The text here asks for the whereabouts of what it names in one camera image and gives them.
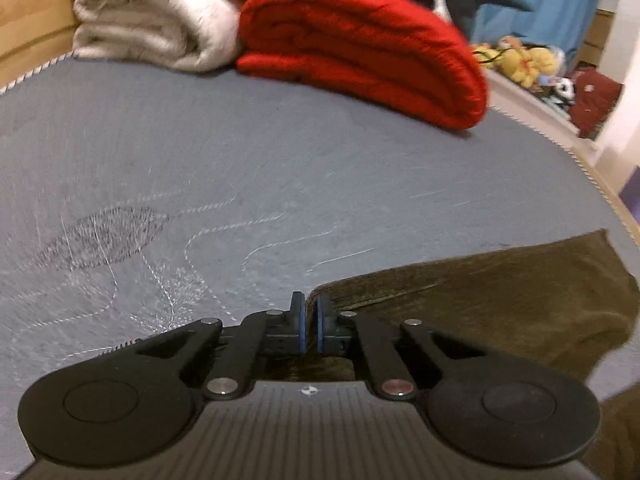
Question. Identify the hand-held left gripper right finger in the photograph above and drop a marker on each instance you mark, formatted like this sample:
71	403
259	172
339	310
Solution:
322	325

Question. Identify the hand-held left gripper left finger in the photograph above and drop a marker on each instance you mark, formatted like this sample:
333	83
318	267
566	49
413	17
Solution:
299	325

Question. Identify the grey quilted mattress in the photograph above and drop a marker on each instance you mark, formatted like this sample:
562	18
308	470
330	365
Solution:
250	160

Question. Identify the red folded blanket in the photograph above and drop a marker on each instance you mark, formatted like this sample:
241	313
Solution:
360	45

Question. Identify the yellow bear plush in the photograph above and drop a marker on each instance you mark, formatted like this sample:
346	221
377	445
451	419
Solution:
515	62

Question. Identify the panda plush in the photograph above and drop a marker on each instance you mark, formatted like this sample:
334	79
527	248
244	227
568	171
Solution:
561	91

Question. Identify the purple rolled mat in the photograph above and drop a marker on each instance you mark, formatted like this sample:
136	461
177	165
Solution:
631	190

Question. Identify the cream folded blanket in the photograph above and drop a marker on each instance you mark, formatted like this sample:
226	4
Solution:
150	15

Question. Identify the yellow duck plush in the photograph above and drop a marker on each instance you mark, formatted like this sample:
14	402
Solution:
546	60

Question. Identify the dark red pillow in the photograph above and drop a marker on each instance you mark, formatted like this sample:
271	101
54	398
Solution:
595	102

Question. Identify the wooden cabinet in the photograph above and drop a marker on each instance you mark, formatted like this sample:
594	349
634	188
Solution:
597	37

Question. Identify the wooden headboard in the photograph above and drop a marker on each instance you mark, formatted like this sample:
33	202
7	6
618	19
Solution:
30	15

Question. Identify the wooden bed frame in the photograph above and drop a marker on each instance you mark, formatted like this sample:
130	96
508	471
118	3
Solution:
612	195

